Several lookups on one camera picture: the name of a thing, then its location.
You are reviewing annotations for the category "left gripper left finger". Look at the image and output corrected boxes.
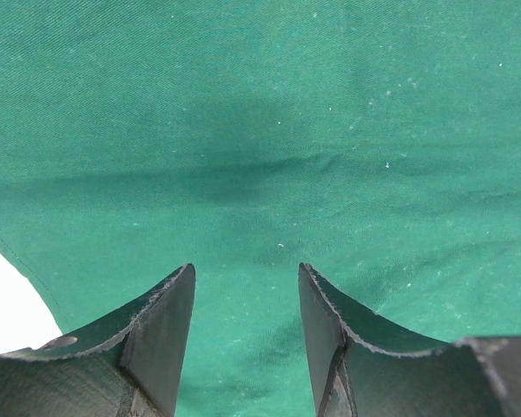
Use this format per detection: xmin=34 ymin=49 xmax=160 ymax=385
xmin=0 ymin=264 xmax=195 ymax=416

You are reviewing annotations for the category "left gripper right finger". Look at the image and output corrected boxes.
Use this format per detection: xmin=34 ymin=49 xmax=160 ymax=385
xmin=299 ymin=263 xmax=521 ymax=417

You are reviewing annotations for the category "dark green surgical cloth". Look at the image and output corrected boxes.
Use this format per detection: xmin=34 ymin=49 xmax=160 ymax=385
xmin=0 ymin=1 xmax=521 ymax=416

